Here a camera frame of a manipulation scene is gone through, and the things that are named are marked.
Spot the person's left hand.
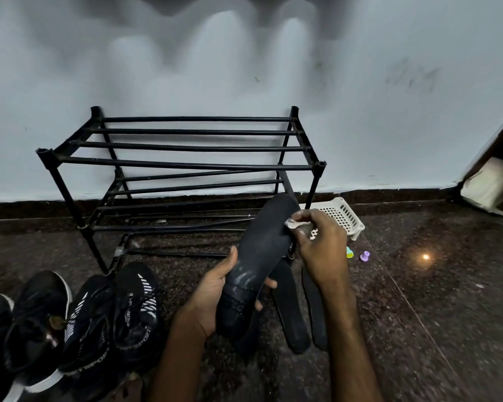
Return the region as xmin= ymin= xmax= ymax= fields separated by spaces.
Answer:
xmin=184 ymin=246 xmax=278 ymax=339

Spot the person's right hand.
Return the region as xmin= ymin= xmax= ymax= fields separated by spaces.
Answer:
xmin=290 ymin=208 xmax=349 ymax=289

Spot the black shoe insole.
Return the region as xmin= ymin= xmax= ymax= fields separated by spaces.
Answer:
xmin=216 ymin=194 xmax=301 ymax=341
xmin=302 ymin=264 xmax=330 ymax=352
xmin=234 ymin=309 xmax=263 ymax=364
xmin=272 ymin=259 xmax=312 ymax=355

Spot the person's left forearm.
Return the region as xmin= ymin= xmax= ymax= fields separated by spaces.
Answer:
xmin=148 ymin=305 xmax=212 ymax=402

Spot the person's right forearm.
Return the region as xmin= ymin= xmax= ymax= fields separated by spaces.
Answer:
xmin=318 ymin=280 xmax=385 ymax=402

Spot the white plastic basket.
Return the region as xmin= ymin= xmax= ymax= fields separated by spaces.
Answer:
xmin=298 ymin=197 xmax=366 ymax=241

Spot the black shoe with white stripes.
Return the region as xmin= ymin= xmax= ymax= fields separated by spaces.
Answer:
xmin=58 ymin=274 xmax=119 ymax=391
xmin=112 ymin=261 xmax=165 ymax=370

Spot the black metal shoe rack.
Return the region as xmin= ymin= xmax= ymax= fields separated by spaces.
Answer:
xmin=35 ymin=106 xmax=328 ymax=276

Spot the white cloth bag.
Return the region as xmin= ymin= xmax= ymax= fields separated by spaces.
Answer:
xmin=461 ymin=157 xmax=503 ymax=214

